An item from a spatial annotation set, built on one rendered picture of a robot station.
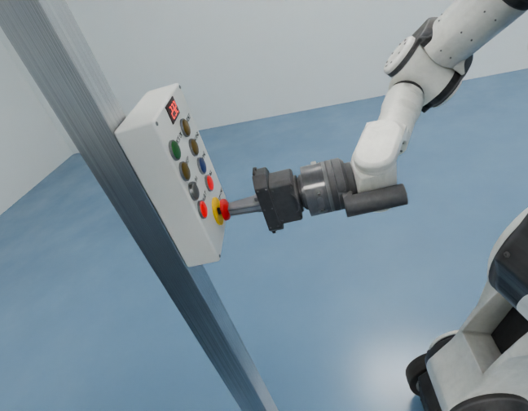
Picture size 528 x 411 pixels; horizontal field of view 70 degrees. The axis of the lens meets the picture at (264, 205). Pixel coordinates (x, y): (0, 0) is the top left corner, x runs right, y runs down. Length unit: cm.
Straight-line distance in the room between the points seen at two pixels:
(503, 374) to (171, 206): 59
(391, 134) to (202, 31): 303
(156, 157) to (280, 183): 20
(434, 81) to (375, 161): 25
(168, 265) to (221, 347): 24
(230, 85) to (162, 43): 69
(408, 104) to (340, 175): 21
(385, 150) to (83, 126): 44
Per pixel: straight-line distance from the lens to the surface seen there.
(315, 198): 62
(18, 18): 55
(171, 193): 58
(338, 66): 341
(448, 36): 77
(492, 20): 74
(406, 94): 76
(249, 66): 352
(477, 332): 82
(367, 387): 148
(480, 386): 78
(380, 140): 64
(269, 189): 62
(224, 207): 66
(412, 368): 132
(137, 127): 54
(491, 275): 24
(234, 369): 90
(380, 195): 61
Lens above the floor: 130
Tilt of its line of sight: 33 degrees down
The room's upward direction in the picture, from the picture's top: 19 degrees counter-clockwise
